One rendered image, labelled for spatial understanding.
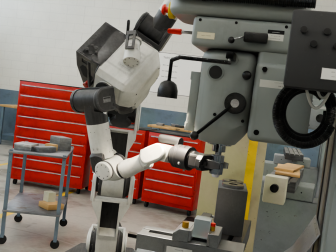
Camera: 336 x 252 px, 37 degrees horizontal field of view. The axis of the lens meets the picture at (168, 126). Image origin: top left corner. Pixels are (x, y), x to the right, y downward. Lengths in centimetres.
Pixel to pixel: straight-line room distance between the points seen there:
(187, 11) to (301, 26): 45
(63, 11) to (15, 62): 168
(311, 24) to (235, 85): 39
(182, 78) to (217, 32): 937
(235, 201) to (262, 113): 53
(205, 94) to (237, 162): 186
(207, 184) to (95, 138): 169
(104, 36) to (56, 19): 1007
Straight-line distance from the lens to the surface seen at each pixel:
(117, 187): 240
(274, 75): 166
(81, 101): 202
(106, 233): 255
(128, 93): 205
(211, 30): 170
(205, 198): 360
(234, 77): 170
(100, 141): 202
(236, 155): 353
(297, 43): 142
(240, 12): 169
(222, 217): 208
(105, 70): 206
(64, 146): 498
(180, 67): 1109
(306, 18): 143
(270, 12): 168
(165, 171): 651
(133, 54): 197
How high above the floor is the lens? 144
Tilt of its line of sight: 3 degrees down
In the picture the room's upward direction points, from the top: 7 degrees clockwise
